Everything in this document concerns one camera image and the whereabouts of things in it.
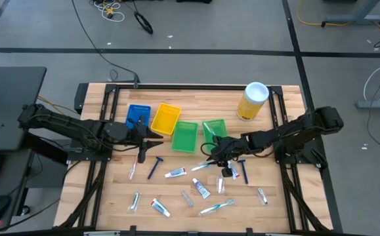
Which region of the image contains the blue plastic basket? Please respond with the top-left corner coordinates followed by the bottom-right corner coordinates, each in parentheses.
top-left (125, 104), bottom-right (152, 130)

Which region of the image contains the yellow floor cable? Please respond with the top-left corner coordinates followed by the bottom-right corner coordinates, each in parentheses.
top-left (295, 0), bottom-right (380, 37)

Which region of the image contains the black cable loop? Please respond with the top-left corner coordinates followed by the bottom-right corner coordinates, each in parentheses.
top-left (133, 12), bottom-right (154, 35)

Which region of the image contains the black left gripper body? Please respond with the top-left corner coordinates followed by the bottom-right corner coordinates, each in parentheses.
top-left (127, 115), bottom-right (147, 164)

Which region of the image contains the small white toothpaste tube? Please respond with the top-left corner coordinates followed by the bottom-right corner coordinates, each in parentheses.
top-left (227, 160), bottom-right (241, 180)
top-left (164, 167), bottom-right (188, 179)
top-left (149, 197), bottom-right (171, 218)

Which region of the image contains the green plastic basket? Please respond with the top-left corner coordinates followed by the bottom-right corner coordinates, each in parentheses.
top-left (201, 118), bottom-right (229, 152)
top-left (171, 120), bottom-right (199, 153)

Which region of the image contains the clear toothbrush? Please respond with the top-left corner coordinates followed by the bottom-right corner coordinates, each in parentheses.
top-left (205, 123), bottom-right (220, 145)

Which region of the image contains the yellow plastic basket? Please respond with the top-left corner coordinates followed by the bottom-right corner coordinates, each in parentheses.
top-left (150, 102), bottom-right (182, 136)

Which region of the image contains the red white toothbrush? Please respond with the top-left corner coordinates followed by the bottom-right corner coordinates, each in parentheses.
top-left (127, 153), bottom-right (139, 181)

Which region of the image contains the white tube blue print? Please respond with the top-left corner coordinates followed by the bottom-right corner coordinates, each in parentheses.
top-left (192, 178), bottom-right (211, 200)

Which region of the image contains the teal toothbrush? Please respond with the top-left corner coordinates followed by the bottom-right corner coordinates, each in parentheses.
top-left (198, 198), bottom-right (236, 216)
top-left (190, 160), bottom-right (217, 172)

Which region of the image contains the dark blue disposable razor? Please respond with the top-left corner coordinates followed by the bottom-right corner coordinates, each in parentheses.
top-left (237, 159), bottom-right (249, 185)
top-left (147, 156), bottom-right (164, 180)

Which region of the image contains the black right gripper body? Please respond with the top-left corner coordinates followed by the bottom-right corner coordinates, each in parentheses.
top-left (209, 136), bottom-right (248, 178)

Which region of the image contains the white cable yellow plug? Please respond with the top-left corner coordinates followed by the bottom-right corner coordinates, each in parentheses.
top-left (93, 0), bottom-right (125, 23)

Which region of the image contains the black aluminium table frame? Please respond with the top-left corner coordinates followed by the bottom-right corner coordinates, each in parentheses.
top-left (53, 83), bottom-right (343, 236)

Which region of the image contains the black desk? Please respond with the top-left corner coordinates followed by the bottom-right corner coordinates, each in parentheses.
top-left (0, 66), bottom-right (48, 152)

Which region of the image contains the yellow canister white lid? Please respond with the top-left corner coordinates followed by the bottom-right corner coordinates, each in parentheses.
top-left (236, 81), bottom-right (270, 122)

